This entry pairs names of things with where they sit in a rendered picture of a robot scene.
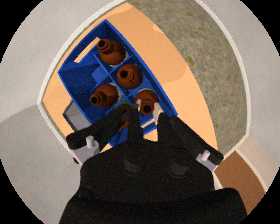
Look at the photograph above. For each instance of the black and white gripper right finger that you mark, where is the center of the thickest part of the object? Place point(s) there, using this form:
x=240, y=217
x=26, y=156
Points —
x=179, y=158

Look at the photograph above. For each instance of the blue plastic crate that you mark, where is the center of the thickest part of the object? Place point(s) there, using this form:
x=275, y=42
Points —
x=82, y=79

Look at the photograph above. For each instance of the grey rectangular tray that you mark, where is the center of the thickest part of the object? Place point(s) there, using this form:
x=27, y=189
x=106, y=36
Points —
x=74, y=117

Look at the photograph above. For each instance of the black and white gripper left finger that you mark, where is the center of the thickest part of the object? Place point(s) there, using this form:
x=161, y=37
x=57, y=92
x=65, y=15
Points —
x=86, y=142

